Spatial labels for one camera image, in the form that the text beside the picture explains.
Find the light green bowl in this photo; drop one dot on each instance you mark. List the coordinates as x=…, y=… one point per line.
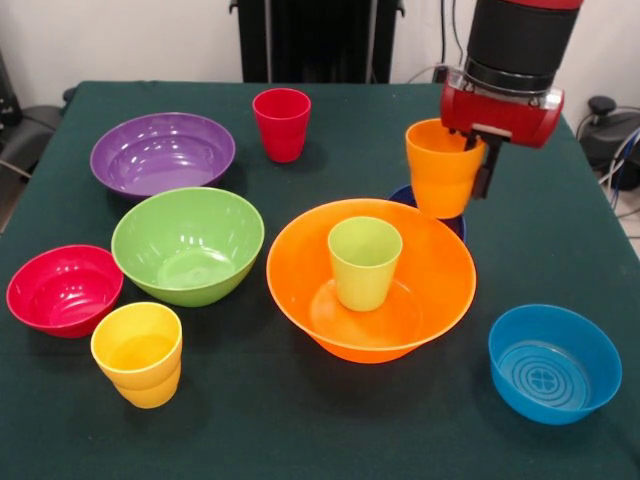
x=185, y=240

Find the orange cup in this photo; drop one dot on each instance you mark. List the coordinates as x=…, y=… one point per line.
x=440, y=185

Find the red-pink bowl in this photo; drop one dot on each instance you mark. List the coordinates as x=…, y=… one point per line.
x=65, y=290

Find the light blue bowl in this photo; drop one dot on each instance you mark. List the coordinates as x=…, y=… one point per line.
x=605, y=360

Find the dark green tablecloth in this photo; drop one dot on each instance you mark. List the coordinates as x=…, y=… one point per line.
x=250, y=440

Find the red-pink cup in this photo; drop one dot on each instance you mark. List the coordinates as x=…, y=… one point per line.
x=282, y=135

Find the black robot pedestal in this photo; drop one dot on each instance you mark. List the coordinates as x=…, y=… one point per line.
x=310, y=40

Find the dark blue bowl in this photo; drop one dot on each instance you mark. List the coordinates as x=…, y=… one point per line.
x=400, y=196

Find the yellow cup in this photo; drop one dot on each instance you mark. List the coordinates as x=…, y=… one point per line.
x=145, y=385

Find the black metal stand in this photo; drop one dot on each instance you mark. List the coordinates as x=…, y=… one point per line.
x=7, y=100

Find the large orange bowl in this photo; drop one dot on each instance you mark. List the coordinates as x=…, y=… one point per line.
x=295, y=280

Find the light green cup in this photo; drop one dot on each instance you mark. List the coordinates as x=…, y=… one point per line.
x=362, y=285

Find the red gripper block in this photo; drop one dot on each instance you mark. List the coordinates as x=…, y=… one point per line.
x=500, y=117

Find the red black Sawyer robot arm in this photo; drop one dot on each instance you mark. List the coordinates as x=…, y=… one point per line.
x=520, y=40

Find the purple bowl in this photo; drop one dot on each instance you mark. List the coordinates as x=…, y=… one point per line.
x=160, y=155

